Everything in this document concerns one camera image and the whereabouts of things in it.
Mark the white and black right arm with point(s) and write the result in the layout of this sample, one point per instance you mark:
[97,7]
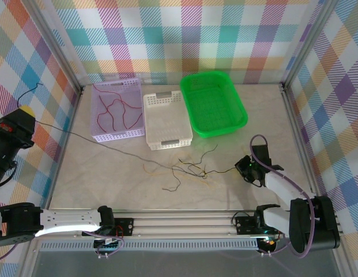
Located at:
[282,184]

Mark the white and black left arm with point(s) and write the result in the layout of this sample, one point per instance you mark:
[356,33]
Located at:
[66,220]

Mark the green mesh plastic basket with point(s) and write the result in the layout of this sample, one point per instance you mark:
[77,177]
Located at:
[213,106]

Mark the white perforated plastic basket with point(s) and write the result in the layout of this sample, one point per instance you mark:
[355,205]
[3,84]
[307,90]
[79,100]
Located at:
[167,121]

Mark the purple perforated plastic basket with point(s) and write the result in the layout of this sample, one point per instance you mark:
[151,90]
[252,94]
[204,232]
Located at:
[132,95]

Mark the aluminium side rail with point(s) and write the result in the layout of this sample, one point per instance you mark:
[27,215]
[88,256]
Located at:
[299,135]

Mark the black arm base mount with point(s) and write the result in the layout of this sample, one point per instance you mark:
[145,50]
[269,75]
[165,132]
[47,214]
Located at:
[245,225]
[124,223]

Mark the aluminium frame post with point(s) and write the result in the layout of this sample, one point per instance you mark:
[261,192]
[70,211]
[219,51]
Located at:
[308,43]
[52,43]

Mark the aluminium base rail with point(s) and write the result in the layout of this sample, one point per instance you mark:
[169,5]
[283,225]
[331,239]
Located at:
[181,223]

